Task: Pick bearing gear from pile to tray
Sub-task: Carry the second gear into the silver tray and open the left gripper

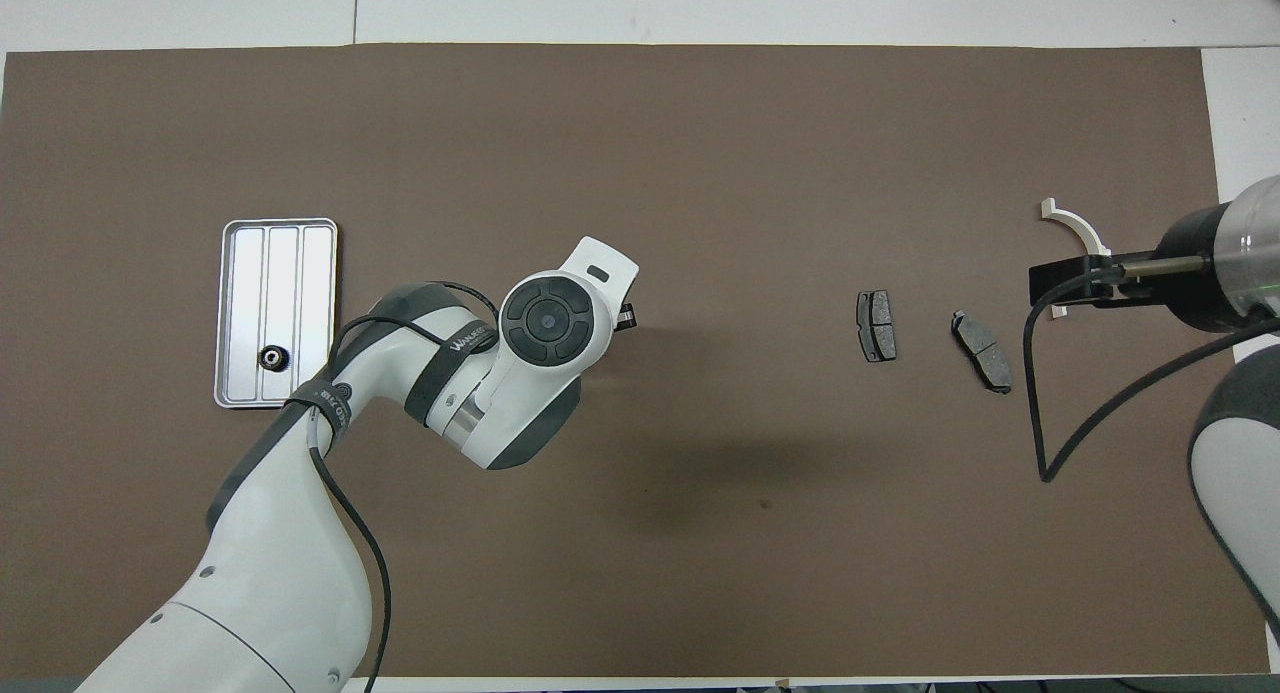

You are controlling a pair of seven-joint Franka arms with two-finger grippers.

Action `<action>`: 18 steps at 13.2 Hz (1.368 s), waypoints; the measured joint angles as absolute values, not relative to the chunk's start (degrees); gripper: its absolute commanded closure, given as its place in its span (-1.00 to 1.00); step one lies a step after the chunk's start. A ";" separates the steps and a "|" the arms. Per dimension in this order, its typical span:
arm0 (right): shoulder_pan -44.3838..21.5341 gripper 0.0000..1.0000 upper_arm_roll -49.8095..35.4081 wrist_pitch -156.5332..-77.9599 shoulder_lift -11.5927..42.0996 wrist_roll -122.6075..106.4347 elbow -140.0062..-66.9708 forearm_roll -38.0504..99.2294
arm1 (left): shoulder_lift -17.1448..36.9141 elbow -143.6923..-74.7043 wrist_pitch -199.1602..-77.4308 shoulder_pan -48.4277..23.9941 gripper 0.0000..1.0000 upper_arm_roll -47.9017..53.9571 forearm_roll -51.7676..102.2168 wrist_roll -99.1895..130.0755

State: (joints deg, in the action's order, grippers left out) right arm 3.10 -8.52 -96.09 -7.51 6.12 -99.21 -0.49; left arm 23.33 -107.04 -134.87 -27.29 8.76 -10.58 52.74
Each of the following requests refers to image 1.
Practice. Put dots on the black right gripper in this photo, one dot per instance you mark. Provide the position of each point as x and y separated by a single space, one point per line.
1075 285

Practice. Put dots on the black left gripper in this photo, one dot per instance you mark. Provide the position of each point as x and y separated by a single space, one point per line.
627 316

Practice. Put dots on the large black bearing gear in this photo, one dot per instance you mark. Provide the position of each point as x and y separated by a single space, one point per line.
272 357

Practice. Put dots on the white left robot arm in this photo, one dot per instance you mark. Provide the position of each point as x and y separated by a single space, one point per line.
280 573

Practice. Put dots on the silver metal tray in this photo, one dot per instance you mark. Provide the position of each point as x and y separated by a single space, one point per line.
245 303

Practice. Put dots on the dark brake pad with tab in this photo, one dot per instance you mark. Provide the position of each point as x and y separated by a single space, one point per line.
985 353

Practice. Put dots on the rectangular dark brake pad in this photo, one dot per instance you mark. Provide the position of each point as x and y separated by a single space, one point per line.
878 325

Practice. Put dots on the brown table mat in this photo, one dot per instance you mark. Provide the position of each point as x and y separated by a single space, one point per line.
700 573

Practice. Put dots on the white semicircular bracket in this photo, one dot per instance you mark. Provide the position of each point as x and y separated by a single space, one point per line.
1075 223

